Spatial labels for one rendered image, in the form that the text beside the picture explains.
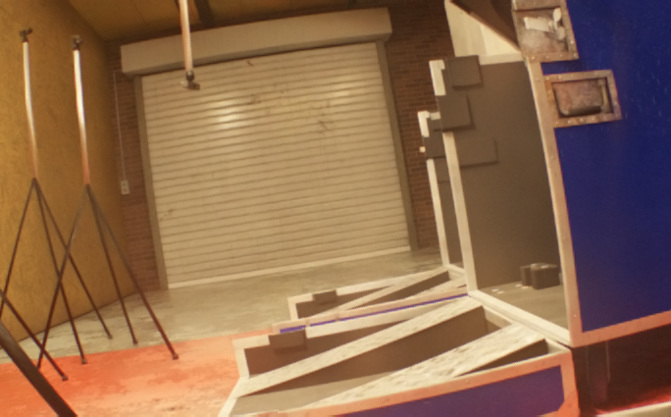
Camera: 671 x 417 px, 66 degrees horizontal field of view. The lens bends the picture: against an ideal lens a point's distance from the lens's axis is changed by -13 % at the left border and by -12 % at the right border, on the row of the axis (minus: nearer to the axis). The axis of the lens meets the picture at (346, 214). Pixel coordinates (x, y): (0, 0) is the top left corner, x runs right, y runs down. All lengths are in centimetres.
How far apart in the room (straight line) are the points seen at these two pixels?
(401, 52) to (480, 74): 553
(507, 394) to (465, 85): 117
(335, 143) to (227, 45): 177
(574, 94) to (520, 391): 58
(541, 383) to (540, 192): 101
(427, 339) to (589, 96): 85
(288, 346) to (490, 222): 78
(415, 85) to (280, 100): 171
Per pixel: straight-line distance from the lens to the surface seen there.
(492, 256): 196
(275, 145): 698
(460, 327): 169
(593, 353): 124
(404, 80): 741
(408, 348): 167
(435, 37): 769
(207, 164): 701
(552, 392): 115
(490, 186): 196
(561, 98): 115
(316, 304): 292
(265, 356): 194
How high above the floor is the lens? 47
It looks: 1 degrees up
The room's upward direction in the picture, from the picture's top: 9 degrees counter-clockwise
